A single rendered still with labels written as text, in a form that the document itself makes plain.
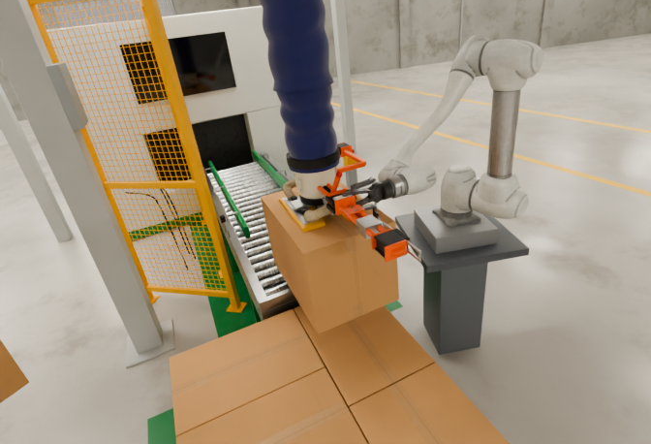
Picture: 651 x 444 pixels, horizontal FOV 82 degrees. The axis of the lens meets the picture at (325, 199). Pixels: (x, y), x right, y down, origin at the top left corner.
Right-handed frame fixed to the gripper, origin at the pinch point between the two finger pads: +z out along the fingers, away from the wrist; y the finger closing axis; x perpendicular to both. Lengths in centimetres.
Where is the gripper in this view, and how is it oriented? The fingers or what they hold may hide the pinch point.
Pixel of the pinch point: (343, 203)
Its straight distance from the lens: 141.1
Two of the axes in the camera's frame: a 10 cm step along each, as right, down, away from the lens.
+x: -4.1, -3.6, 8.4
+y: 1.2, 8.9, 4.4
